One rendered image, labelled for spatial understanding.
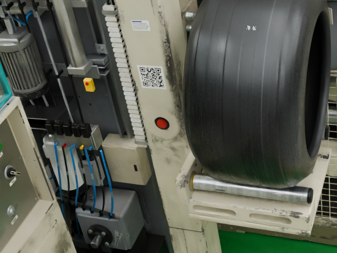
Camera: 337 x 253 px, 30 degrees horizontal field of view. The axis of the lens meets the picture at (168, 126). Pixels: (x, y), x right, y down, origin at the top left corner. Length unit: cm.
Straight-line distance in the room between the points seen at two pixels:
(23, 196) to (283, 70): 84
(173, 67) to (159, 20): 14
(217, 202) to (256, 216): 12
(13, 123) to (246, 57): 68
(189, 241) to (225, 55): 85
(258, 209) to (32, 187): 66
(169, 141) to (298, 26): 57
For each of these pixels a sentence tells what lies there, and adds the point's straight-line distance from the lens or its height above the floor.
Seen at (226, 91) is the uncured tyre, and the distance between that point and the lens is 147.
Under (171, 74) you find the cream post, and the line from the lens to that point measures 170.
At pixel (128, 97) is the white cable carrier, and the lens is 182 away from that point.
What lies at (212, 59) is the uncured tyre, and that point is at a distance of 148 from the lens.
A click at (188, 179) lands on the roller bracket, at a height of 93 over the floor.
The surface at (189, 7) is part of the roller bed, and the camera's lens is 213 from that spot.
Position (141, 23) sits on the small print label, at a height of 138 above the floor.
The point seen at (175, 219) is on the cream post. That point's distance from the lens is 208.
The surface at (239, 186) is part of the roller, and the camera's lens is 178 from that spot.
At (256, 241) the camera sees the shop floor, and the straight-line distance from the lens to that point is 288.
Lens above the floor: 212
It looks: 36 degrees down
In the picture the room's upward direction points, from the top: 12 degrees counter-clockwise
